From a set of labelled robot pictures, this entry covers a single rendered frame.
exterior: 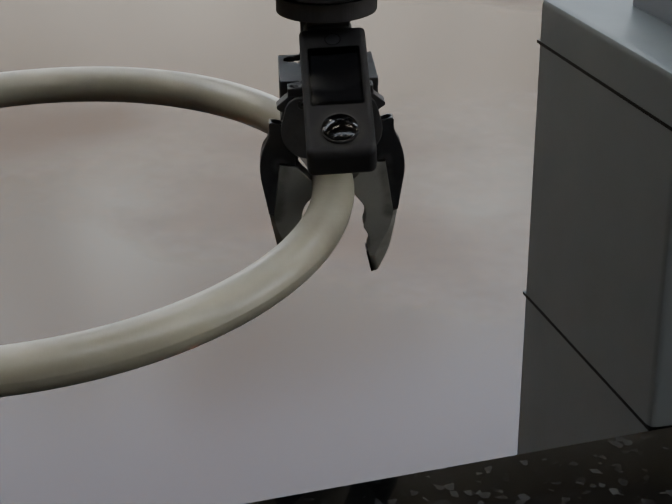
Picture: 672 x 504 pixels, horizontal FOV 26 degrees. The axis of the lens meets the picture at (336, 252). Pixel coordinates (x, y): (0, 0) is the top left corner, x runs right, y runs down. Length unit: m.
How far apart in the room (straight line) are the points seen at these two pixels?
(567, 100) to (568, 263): 0.21
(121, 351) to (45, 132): 3.33
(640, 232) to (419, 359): 1.16
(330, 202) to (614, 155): 0.81
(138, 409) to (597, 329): 1.07
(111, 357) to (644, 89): 0.95
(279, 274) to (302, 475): 1.54
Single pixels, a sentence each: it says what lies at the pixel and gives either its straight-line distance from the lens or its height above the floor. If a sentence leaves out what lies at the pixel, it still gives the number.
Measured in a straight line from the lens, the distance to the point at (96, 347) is 0.86.
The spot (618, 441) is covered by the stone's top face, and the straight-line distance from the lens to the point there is 0.96.
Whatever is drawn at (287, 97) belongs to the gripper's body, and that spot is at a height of 0.98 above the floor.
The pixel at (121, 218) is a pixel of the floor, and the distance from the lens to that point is 3.52.
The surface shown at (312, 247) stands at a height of 0.92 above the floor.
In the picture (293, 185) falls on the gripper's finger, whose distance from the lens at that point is 1.05.
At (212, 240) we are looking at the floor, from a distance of 3.36.
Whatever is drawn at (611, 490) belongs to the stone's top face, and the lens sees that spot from 0.91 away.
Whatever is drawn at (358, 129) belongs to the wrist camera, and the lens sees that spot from 0.96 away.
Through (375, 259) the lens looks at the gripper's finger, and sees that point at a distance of 1.08.
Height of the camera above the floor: 1.28
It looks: 23 degrees down
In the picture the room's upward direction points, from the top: straight up
